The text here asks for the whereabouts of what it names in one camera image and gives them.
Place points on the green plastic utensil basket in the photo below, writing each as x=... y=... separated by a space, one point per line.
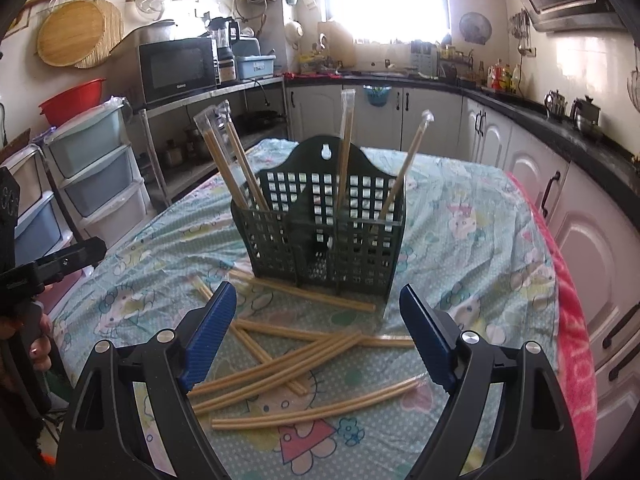
x=280 y=250

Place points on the person's left hand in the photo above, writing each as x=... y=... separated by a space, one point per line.
x=41 y=347

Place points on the metal kitchen rack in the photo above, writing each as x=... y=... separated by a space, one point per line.
x=200 y=97

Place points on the white spice rack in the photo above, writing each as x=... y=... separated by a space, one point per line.
x=422 y=57

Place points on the group of bamboo chopsticks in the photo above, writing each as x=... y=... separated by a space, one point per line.
x=330 y=342

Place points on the black blender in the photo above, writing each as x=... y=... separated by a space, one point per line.
x=225 y=55

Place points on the steel lidded pot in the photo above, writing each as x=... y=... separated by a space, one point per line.
x=586 y=115

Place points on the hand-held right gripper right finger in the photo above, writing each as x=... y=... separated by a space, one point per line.
x=427 y=340

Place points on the pale wooden cutting board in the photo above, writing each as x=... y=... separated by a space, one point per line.
x=340 y=45

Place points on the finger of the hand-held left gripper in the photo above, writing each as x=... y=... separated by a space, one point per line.
x=70 y=260

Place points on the kitchen window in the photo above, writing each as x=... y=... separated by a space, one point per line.
x=385 y=0

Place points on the red label bottle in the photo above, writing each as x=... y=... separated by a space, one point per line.
x=497 y=77

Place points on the black kitchen countertop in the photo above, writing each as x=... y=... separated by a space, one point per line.
x=590 y=147

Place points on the blue hanging bin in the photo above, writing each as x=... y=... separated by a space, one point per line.
x=377 y=96

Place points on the small round wall fan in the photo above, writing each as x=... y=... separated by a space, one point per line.
x=475 y=27

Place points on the blue plastic box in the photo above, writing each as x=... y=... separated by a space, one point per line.
x=255 y=66

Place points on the bamboo chopstick pair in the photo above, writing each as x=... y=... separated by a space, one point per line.
x=225 y=160
x=248 y=160
x=236 y=160
x=346 y=160
x=406 y=160

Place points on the white round hanging container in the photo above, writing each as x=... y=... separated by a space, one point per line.
x=295 y=32

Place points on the pale green plastic drawer unit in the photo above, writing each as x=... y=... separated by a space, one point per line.
x=100 y=180

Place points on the metal baking tray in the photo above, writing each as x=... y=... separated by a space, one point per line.
x=155 y=32

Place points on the black wok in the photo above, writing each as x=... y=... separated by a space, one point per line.
x=260 y=119

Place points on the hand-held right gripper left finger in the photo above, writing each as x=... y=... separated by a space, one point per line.
x=210 y=335

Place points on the round bamboo tray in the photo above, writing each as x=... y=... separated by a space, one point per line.
x=70 y=32

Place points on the red plastic basin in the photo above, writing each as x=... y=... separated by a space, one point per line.
x=70 y=105

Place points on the printed light blue tablecloth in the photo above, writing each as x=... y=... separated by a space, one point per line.
x=450 y=260

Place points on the pale blue plastic drawer unit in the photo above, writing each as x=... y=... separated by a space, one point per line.
x=35 y=225

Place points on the woven straw tray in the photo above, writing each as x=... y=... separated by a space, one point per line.
x=114 y=25

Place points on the steel kettle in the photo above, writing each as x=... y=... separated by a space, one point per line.
x=555 y=105

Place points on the black microwave oven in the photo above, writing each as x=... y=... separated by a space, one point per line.
x=175 y=70

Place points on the white round fan guard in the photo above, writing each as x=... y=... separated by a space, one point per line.
x=152 y=2

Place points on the pink fleece blanket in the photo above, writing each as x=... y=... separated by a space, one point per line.
x=575 y=335

